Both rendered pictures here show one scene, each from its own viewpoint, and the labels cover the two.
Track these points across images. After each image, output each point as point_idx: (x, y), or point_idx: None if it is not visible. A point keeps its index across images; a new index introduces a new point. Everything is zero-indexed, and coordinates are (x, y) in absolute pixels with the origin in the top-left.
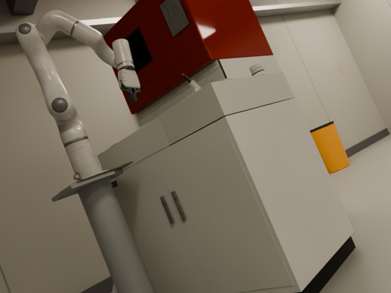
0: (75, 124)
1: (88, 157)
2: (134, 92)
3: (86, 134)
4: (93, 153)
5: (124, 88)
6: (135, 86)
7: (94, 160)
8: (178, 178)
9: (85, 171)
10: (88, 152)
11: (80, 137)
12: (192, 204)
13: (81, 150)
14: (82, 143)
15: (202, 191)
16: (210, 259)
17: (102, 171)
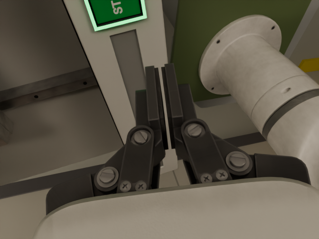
0: (318, 170)
1: (276, 58)
2: (154, 149)
3: (292, 114)
4: (258, 71)
5: (288, 172)
6: (123, 209)
7: (254, 56)
8: None
9: (271, 44)
10: (279, 67)
11: (318, 95)
12: None
13: (298, 70)
14: (305, 83)
15: None
16: None
17: (241, 20)
